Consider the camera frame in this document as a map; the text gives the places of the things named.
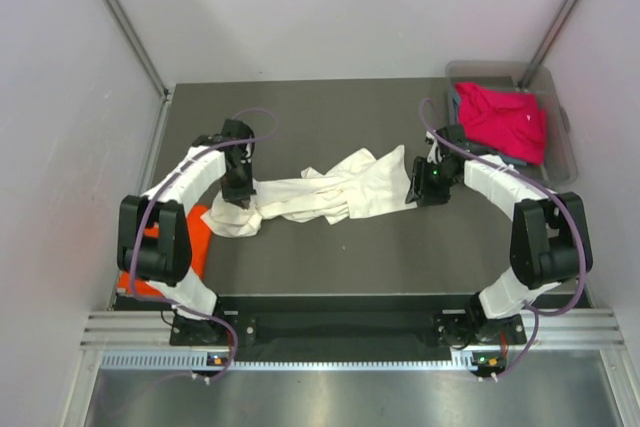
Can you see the grey slotted cable duct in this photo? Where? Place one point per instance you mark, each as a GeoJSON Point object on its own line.
{"type": "Point", "coordinates": [206, 361]}

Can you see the pink t shirt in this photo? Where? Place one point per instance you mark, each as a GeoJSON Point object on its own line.
{"type": "Point", "coordinates": [509, 122]}

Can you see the orange folded t shirt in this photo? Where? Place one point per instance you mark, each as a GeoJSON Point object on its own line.
{"type": "Point", "coordinates": [158, 246]}

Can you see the white t shirt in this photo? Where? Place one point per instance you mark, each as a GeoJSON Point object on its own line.
{"type": "Point", "coordinates": [360, 186]}

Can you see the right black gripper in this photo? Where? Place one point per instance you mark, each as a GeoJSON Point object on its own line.
{"type": "Point", "coordinates": [419, 186]}

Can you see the aluminium frame rail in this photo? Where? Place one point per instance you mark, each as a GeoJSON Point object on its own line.
{"type": "Point", "coordinates": [580, 329]}

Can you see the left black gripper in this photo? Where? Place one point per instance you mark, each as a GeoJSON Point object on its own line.
{"type": "Point", "coordinates": [240, 195]}

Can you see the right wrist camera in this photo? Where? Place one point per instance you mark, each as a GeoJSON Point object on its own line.
{"type": "Point", "coordinates": [434, 155]}

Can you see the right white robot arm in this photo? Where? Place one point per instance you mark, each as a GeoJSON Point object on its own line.
{"type": "Point", "coordinates": [549, 243]}

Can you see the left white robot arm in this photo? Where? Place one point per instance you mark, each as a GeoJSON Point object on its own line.
{"type": "Point", "coordinates": [203, 165]}

